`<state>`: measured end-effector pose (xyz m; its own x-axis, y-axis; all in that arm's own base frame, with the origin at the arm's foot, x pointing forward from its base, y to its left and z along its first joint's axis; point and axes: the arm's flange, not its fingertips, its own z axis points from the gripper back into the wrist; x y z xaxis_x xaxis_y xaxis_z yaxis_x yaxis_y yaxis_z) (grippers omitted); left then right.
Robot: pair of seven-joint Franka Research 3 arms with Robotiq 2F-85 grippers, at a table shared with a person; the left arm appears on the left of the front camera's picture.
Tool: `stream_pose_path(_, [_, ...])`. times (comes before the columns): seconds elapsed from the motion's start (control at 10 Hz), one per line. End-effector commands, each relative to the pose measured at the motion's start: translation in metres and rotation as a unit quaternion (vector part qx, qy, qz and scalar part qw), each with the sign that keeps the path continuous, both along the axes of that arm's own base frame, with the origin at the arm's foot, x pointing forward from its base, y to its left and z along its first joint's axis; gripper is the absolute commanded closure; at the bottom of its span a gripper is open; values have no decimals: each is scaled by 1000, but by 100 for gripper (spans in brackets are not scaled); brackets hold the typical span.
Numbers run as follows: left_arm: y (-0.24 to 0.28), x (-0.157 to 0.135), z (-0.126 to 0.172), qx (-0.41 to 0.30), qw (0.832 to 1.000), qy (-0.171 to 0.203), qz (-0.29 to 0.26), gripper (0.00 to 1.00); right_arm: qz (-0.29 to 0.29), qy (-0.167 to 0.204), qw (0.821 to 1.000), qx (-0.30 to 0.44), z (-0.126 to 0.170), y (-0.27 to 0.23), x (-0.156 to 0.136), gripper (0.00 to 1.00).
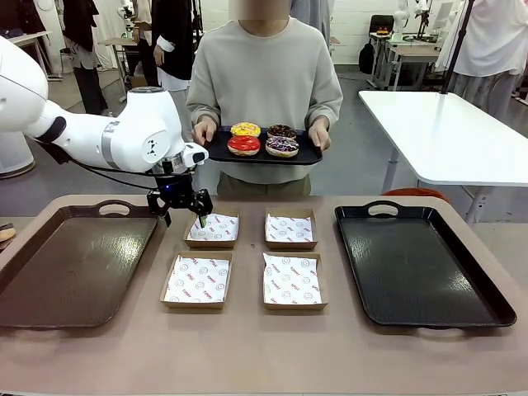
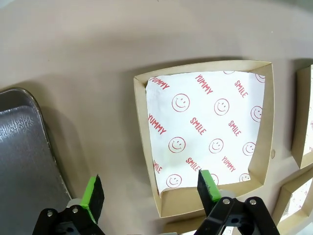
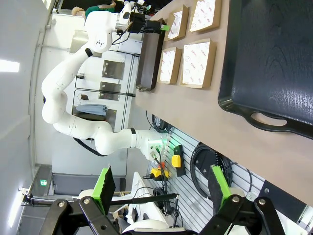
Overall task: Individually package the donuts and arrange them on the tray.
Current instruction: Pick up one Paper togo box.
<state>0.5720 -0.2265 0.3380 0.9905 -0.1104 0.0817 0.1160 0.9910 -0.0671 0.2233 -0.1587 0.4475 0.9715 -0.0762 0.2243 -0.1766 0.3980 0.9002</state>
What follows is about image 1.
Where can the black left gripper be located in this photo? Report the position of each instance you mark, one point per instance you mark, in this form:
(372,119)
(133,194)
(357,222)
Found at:
(176,191)

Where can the brown paper box with liner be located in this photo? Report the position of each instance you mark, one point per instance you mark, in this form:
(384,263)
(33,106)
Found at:
(290,229)
(198,280)
(293,282)
(220,231)

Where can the red glazed donut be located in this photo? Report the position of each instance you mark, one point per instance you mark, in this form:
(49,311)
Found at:
(243,146)

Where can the small black serving tray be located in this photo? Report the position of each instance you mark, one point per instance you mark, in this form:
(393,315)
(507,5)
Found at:
(262,160)

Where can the yellow sprinkled donut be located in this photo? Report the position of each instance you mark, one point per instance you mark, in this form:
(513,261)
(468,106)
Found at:
(245,128)

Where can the purple sprinkled donut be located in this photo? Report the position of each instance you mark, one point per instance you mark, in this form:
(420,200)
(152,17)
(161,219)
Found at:
(282,147)

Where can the chocolate sprinkled donut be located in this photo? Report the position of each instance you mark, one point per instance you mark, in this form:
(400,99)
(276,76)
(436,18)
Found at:
(282,130)

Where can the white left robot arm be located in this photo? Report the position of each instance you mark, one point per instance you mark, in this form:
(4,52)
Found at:
(140,123)

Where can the person's left forearm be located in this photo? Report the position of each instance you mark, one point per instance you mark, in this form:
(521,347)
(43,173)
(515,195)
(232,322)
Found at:
(326,103)

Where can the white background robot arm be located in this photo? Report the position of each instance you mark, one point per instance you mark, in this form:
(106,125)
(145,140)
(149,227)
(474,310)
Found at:
(125,20)
(401,16)

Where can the person's right forearm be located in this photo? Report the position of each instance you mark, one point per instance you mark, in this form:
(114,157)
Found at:
(202,103)

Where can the brown plastic tray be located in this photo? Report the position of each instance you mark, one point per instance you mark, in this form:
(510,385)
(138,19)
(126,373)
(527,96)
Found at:
(78,264)

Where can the large black plastic tray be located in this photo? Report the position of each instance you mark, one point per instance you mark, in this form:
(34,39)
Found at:
(416,268)

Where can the person's right hand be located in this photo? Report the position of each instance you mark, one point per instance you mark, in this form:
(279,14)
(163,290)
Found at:
(204,133)

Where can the person's left hand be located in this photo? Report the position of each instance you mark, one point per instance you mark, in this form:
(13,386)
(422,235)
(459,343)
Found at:
(319,134)

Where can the person in beige sweater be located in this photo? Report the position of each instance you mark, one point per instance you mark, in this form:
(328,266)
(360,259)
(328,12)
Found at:
(264,74)

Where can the person in black top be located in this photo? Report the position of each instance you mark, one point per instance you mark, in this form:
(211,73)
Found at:
(175,41)

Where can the wooden table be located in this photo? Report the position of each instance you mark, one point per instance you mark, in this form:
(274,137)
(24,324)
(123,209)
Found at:
(117,43)

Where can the tan round object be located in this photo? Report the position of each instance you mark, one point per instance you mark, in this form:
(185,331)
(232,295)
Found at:
(6,234)

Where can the person in black coat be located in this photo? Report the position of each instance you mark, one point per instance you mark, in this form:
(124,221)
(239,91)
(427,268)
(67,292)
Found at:
(82,49)

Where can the orange stool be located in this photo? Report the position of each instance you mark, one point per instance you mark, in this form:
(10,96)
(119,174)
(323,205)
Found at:
(412,193)

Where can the black backpack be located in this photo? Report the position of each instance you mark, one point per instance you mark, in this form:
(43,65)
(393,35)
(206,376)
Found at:
(366,57)

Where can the black chair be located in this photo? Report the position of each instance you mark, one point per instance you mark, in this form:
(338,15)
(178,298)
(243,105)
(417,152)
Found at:
(381,24)

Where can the grey metal table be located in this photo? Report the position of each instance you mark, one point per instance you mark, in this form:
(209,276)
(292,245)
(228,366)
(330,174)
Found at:
(408,53)

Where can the white table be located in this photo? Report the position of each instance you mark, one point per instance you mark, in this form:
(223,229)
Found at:
(445,136)

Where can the black pole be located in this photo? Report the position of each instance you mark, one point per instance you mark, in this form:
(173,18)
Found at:
(453,49)

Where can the person in white top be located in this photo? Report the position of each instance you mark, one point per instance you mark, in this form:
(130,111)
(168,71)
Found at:
(491,41)

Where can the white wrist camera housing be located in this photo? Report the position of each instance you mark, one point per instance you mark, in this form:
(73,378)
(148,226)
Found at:
(197,156)

